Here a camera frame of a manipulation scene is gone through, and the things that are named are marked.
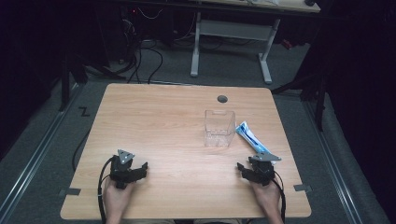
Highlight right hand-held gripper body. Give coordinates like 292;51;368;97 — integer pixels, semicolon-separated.
247;151;283;187

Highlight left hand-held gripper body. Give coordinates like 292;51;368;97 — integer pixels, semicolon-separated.
108;148;135;189

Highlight blue white toothpaste tube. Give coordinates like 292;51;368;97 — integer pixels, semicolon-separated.
235;120;278;165

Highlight clear plastic container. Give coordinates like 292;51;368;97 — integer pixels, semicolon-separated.
204;109;236;147

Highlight person's right hand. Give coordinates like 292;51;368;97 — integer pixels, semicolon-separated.
250;180;281;216

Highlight person's left hand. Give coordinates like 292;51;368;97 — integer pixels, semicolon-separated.
103;179;134;217

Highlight black metal stand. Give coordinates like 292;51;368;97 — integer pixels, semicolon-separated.
271;59;329;133
58;52;127;113

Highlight wooden desk white legs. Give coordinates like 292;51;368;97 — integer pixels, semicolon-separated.
190;0;321;85

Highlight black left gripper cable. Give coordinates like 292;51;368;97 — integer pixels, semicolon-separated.
96;157;115;224

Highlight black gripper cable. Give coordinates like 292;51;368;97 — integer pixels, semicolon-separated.
96;157;115;224
270;170;287;223

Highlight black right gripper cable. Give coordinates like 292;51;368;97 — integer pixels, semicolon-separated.
270;170;287;223

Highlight thin black floor cable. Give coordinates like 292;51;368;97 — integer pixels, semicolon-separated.
71;129;92;173

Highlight metal floor rail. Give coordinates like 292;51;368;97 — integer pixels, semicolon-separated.
0;83;82;220
303;100;364;224

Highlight black floor cable bundle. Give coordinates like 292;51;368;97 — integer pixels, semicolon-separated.
125;40;164;85

